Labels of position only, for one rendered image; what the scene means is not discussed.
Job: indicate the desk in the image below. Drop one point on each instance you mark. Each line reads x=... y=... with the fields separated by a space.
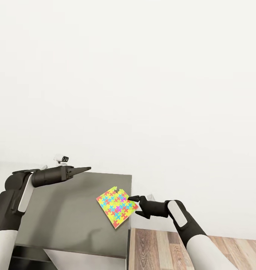
x=65 y=227

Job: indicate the jigsaw puzzle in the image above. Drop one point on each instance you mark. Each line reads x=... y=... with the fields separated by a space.
x=117 y=206

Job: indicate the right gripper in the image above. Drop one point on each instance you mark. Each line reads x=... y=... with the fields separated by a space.
x=148 y=207

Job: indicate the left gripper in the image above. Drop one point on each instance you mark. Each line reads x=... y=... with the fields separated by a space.
x=62 y=173

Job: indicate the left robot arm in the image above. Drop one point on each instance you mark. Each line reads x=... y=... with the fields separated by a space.
x=14 y=201

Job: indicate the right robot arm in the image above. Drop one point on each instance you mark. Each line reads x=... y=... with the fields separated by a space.
x=204 y=255

